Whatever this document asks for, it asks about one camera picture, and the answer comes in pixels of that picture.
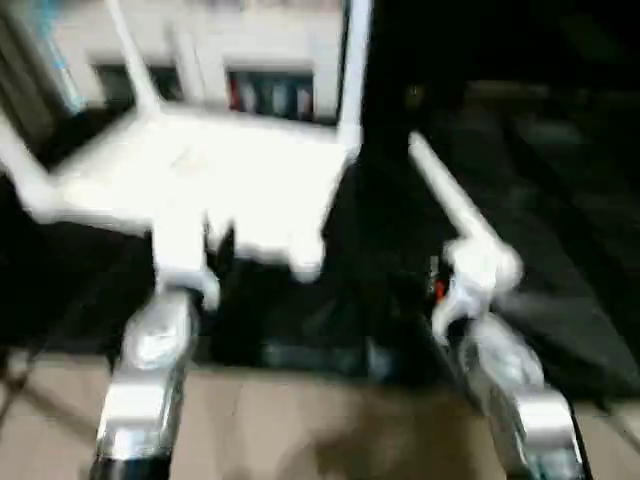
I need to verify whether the white plastic table top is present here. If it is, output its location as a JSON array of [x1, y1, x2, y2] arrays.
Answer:
[[20, 103, 363, 286]]

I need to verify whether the white plastic table leg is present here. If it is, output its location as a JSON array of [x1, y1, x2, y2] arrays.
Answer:
[[340, 0, 374, 153], [407, 132, 507, 253], [104, 0, 163, 117], [0, 118, 57, 217]]

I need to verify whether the black table mat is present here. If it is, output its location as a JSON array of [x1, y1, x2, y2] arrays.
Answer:
[[0, 80, 640, 403]]

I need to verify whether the white glass door cabinet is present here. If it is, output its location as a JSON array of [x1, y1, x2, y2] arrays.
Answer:
[[50, 0, 347, 123]]

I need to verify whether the light blue background object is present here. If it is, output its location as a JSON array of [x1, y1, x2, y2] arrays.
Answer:
[[35, 0, 86, 111]]

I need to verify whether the grey curtain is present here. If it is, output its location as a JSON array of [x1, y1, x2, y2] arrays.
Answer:
[[0, 0, 61, 151]]

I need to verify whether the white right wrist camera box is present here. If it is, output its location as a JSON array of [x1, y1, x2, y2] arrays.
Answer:
[[430, 235, 527, 343]]

